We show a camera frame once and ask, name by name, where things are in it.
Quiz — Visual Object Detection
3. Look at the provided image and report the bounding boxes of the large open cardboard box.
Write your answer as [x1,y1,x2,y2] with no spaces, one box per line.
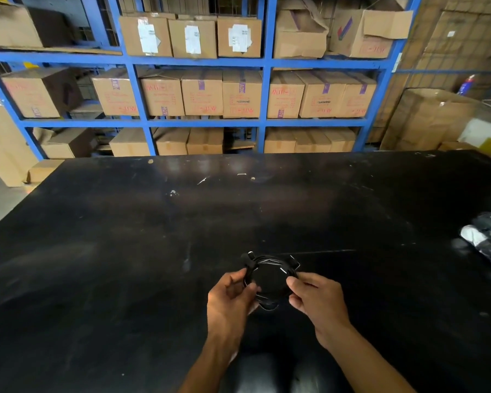
[380,88,481,152]

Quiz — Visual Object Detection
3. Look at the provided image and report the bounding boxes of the row of red-printed cardboard boxes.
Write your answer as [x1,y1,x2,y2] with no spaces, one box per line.
[1,67,378,119]

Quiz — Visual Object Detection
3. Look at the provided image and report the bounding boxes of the crumpled open cardboard box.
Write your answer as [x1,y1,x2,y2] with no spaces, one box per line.
[273,0,330,59]

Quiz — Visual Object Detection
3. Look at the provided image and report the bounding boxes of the cardboard box with white label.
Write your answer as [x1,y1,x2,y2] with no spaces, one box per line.
[119,13,173,58]
[217,16,263,59]
[168,18,218,59]

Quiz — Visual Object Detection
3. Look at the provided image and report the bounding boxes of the person's left hand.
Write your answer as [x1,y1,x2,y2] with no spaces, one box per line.
[206,269,261,344]

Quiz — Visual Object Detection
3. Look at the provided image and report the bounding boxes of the blue metal shelf rack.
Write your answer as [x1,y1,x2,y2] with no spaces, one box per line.
[0,0,424,161]

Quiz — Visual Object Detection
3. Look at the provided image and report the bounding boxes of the wire mesh partition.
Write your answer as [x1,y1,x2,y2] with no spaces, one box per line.
[368,0,491,144]

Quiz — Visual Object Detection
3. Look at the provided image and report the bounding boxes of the person's right hand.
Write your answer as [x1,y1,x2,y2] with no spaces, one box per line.
[286,272,353,349]

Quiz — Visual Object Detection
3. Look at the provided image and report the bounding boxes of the tall cardboard box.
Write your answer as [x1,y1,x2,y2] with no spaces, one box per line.
[0,95,38,187]

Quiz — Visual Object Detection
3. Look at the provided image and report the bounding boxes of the person's right forearm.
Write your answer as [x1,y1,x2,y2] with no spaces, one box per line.
[316,322,417,393]

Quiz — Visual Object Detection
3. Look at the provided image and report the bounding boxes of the person's left forearm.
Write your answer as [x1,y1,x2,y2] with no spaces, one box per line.
[179,337,241,393]

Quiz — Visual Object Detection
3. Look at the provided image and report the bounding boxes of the black cable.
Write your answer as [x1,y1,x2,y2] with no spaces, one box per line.
[240,251,302,312]

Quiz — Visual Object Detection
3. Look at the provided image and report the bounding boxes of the dark worn cardboard box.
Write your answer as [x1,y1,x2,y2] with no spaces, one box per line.
[0,1,73,49]

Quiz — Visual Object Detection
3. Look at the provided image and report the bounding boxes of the small flat cardboard box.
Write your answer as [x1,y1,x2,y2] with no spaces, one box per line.
[26,159,65,184]

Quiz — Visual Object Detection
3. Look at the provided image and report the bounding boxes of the red and blue spray bottle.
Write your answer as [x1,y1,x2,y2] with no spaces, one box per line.
[457,74,476,96]

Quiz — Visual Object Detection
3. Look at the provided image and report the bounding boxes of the open cardboard box, purple mark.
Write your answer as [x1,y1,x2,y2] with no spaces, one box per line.
[329,7,414,59]

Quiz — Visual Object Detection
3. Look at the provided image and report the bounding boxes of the row of plain cardboard boxes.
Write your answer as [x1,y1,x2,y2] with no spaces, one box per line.
[33,127,357,157]

